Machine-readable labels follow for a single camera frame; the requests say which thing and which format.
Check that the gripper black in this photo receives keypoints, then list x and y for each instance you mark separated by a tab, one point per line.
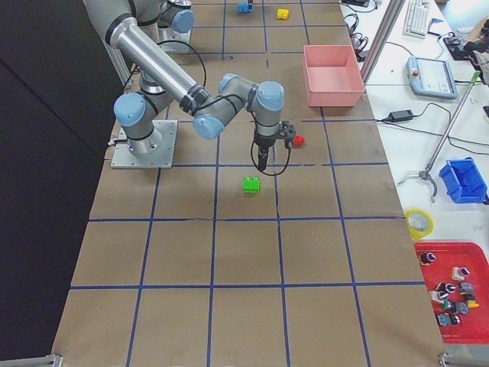
263	142

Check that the green toy block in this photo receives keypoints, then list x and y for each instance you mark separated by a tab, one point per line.
251	184

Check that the blue toy block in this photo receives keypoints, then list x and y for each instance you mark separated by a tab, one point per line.
245	7

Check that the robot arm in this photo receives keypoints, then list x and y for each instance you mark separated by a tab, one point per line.
132	27
177	15

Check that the pink plastic box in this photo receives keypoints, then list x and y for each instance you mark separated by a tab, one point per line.
331	76

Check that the red toy block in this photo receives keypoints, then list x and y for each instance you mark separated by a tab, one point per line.
298	141

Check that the yellow toy block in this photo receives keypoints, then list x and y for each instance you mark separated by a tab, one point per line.
283	14

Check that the black power adapter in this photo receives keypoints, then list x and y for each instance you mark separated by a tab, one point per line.
400	116

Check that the reacher grabber tool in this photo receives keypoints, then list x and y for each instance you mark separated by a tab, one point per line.
425	173

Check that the yellow tape roll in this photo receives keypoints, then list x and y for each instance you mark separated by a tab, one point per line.
419	224

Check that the teach pendant tablet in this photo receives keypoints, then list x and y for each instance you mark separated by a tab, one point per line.
431	77

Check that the blue storage bin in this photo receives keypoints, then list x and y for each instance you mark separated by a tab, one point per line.
463	182

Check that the white keyboard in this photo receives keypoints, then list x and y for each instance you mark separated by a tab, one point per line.
416	20

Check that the red parts tray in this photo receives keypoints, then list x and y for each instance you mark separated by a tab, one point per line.
456	278

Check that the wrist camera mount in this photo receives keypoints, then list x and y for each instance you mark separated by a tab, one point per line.
286	133

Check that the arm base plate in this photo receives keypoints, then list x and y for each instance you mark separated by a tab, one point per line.
156	151
174	42

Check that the aluminium frame post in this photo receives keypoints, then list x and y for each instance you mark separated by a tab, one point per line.
386	25

